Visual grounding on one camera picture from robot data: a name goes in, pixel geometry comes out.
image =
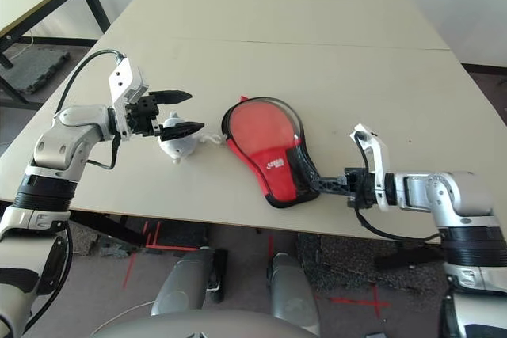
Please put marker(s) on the speckled brown foam mat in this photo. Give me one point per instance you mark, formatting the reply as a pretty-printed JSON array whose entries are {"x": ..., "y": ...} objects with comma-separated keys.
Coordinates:
[
  {"x": 83, "y": 239},
  {"x": 356, "y": 263}
]

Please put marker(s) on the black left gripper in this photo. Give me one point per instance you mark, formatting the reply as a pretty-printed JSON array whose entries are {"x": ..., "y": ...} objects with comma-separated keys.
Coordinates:
[{"x": 142, "y": 116}]

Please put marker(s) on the grey robot torso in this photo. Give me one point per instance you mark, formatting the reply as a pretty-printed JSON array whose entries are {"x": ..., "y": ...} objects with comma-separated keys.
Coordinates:
[{"x": 198, "y": 326}]

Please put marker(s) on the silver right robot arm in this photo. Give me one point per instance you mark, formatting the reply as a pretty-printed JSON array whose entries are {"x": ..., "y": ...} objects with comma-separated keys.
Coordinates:
[{"x": 455, "y": 195}]

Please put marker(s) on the dark foam floor mat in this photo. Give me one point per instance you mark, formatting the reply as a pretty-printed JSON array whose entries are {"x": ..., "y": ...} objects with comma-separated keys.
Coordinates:
[{"x": 31, "y": 69}]

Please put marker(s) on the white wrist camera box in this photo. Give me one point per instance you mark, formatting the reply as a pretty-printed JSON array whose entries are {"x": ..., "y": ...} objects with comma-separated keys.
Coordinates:
[
  {"x": 124, "y": 84},
  {"x": 378, "y": 156}
]

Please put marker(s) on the red tape floor lines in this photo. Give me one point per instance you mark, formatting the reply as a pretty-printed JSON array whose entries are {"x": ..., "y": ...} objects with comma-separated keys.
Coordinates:
[{"x": 150, "y": 239}]

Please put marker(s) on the grey robot right leg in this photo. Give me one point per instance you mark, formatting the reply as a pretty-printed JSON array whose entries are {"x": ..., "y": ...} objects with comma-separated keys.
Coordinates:
[{"x": 293, "y": 294}]

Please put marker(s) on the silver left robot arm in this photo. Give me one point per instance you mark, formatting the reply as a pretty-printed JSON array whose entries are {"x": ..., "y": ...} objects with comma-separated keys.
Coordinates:
[{"x": 59, "y": 144}]

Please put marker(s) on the red tape floor cross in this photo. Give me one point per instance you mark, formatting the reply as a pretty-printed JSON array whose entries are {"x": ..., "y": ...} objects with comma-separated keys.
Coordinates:
[{"x": 374, "y": 300}]

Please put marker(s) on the black table underframe beam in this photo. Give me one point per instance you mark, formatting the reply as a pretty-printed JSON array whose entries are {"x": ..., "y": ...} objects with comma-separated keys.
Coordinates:
[{"x": 111, "y": 227}]

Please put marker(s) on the red tape floor strip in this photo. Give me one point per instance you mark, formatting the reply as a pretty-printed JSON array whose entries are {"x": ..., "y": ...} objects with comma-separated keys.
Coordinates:
[{"x": 271, "y": 247}]

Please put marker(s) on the grey robot leg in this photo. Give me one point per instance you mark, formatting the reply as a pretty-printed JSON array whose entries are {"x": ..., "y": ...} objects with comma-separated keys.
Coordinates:
[
  {"x": 293, "y": 294},
  {"x": 182, "y": 282}
]

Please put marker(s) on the grey robot left leg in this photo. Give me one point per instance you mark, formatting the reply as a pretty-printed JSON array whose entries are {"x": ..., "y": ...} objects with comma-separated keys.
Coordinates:
[{"x": 182, "y": 282}]

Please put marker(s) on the red black paddle case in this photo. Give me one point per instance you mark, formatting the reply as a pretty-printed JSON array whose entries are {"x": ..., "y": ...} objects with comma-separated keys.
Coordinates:
[{"x": 277, "y": 172}]

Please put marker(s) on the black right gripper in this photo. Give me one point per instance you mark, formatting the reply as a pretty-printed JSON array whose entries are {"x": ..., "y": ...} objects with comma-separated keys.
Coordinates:
[{"x": 360, "y": 187}]

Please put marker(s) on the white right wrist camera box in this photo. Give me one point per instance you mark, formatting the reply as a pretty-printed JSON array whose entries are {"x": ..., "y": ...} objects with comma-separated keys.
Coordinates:
[{"x": 378, "y": 156}]

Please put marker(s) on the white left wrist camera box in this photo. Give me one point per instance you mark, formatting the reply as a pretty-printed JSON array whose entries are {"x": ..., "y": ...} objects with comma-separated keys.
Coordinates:
[{"x": 124, "y": 84}]

